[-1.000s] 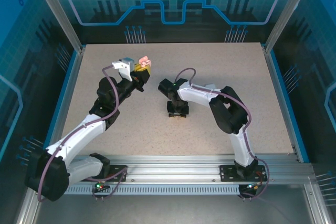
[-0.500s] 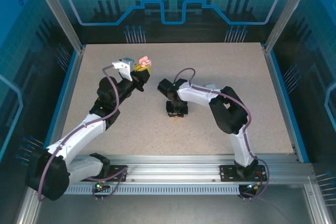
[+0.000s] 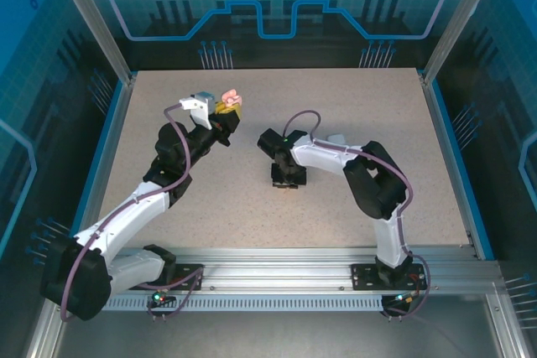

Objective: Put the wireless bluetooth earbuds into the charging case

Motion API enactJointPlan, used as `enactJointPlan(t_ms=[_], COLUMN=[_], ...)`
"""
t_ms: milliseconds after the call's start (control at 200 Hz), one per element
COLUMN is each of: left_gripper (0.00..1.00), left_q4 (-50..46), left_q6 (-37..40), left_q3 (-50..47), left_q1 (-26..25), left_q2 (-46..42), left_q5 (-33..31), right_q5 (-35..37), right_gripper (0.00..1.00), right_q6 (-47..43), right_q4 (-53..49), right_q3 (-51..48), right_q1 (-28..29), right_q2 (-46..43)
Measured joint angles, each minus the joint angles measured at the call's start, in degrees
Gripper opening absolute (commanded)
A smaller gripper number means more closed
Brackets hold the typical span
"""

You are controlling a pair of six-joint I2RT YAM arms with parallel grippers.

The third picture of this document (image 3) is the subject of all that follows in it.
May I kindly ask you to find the small LED connector board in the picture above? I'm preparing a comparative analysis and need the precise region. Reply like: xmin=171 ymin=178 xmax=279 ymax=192
xmin=146 ymin=286 xmax=177 ymax=309
xmin=382 ymin=290 xmax=420 ymax=317

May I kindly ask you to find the pink earbud charging case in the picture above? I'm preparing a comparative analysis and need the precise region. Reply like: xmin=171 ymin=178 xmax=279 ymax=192
xmin=221 ymin=88 xmax=244 ymax=107

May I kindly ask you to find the aluminium table side rail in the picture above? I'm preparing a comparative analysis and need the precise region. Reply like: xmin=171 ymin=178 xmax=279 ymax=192
xmin=73 ymin=72 xmax=138 ymax=237
xmin=419 ymin=70 xmax=494 ymax=261

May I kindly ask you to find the long aluminium mounting rail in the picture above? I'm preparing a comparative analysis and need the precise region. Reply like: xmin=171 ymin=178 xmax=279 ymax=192
xmin=54 ymin=246 xmax=503 ymax=292

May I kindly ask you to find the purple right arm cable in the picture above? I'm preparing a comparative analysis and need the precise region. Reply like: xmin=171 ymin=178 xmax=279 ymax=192
xmin=282 ymin=109 xmax=432 ymax=318

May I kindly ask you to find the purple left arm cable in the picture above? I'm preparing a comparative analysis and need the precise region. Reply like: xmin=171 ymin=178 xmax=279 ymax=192
xmin=60 ymin=104 xmax=206 ymax=322

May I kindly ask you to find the slotted metal strip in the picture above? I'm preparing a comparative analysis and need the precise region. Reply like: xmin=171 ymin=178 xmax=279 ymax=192
xmin=100 ymin=295 xmax=385 ymax=313

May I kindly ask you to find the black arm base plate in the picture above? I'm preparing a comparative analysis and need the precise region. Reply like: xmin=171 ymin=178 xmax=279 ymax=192
xmin=351 ymin=263 xmax=428 ymax=291
xmin=128 ymin=263 xmax=206 ymax=291

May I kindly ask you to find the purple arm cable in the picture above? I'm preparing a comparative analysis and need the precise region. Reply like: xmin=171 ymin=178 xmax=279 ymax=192
xmin=282 ymin=109 xmax=432 ymax=318
xmin=60 ymin=104 xmax=206 ymax=322

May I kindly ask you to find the aluminium frame post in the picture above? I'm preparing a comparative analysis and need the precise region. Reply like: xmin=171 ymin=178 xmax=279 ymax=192
xmin=46 ymin=0 xmax=138 ymax=85
xmin=421 ymin=0 xmax=507 ymax=86

